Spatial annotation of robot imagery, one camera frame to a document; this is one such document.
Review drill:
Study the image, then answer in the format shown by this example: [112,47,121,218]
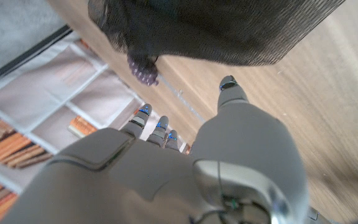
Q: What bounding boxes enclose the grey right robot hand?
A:
[0,75,310,224]

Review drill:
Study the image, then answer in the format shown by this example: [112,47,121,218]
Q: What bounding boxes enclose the black mesh netting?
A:
[88,0,346,67]

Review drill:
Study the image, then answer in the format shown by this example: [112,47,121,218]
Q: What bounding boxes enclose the purple toy grape bunch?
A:
[127,54,160,87]

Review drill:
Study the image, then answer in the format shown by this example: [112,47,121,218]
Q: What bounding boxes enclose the printed bookshelf backdrop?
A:
[0,30,192,224]

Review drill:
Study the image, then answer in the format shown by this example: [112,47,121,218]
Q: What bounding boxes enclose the black backdrop stand pole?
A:
[0,24,73,90]

